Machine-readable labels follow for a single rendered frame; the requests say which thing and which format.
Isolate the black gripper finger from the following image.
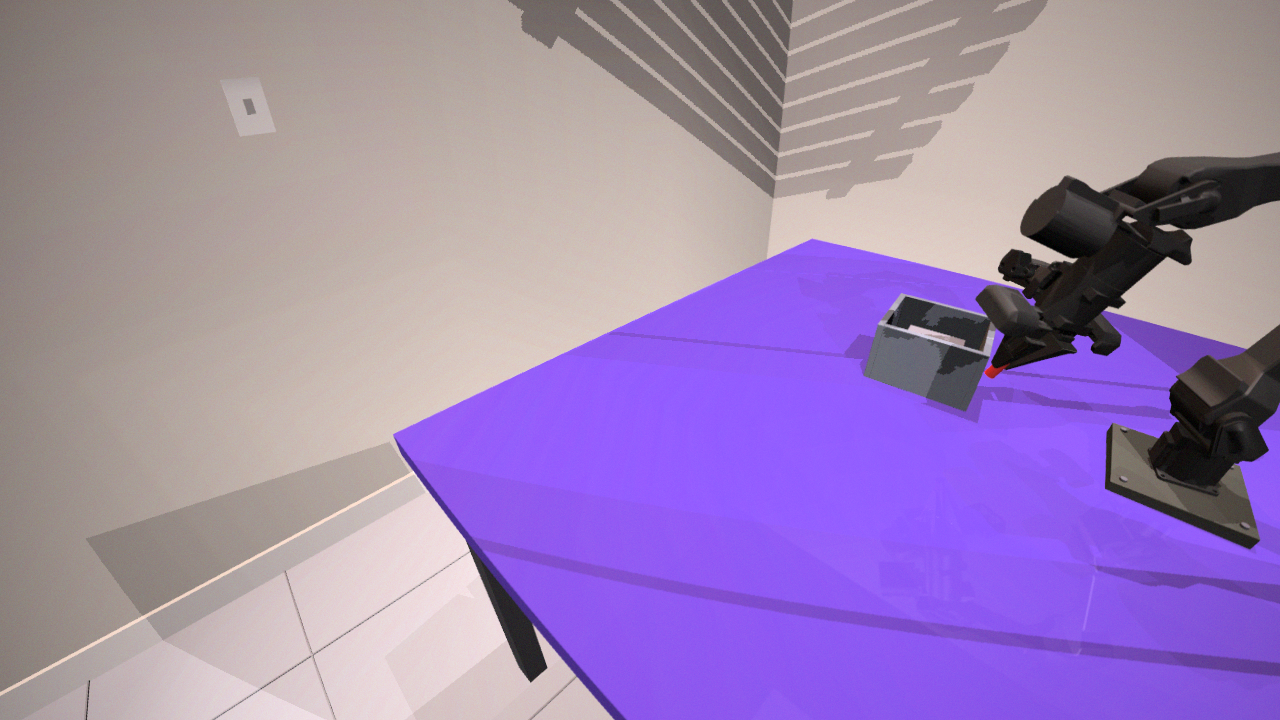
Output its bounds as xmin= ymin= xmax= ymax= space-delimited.
xmin=991 ymin=334 xmax=1047 ymax=368
xmin=1004 ymin=332 xmax=1076 ymax=370

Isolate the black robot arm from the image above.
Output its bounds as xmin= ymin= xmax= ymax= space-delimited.
xmin=998 ymin=152 xmax=1280 ymax=497

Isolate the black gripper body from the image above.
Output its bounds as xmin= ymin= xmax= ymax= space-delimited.
xmin=975 ymin=258 xmax=1126 ymax=356

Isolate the white square plate with hole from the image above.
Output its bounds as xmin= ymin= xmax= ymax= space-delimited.
xmin=908 ymin=325 xmax=965 ymax=346

